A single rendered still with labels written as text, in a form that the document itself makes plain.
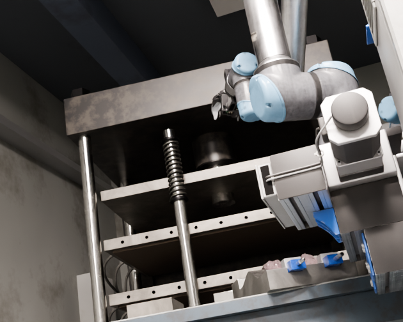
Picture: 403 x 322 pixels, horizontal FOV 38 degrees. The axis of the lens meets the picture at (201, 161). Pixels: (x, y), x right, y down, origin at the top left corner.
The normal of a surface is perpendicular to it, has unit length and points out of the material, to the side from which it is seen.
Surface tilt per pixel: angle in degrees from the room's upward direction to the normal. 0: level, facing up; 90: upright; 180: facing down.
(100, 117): 90
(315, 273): 90
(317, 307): 90
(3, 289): 90
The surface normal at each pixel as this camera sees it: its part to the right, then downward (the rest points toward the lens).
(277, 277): 0.13, -0.39
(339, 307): -0.17, -0.34
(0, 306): 0.94, -0.25
